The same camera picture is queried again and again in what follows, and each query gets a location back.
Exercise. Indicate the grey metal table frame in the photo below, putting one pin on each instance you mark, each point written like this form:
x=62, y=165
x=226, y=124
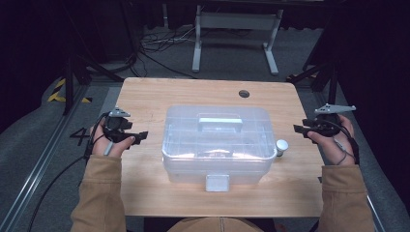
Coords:
x=237, y=21

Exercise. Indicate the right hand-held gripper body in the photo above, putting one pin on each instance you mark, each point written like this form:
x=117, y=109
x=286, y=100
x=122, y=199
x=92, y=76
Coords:
x=325, y=124

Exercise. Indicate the person's tan lap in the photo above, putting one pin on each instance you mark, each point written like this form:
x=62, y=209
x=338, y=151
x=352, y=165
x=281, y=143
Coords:
x=216, y=225

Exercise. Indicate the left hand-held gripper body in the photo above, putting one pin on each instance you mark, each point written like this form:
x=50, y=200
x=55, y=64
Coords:
x=117, y=124

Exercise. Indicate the black metal stand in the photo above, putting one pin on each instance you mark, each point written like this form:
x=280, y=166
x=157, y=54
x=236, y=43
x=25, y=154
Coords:
x=69, y=83
x=332, y=80

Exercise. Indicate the aluminium floor rail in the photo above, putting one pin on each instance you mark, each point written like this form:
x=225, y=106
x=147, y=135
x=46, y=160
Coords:
x=38, y=164
x=377, y=216

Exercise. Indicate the person's right hand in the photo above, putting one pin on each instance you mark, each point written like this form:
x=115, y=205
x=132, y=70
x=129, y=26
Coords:
x=332, y=151

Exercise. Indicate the small white-capped bottle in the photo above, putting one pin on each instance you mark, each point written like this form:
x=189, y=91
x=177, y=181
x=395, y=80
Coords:
x=282, y=146

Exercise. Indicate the clear plastic storage box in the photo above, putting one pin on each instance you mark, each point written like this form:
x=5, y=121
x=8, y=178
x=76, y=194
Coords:
x=219, y=145

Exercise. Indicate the person's left hand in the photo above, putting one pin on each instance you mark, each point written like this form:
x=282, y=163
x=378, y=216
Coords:
x=100, y=145

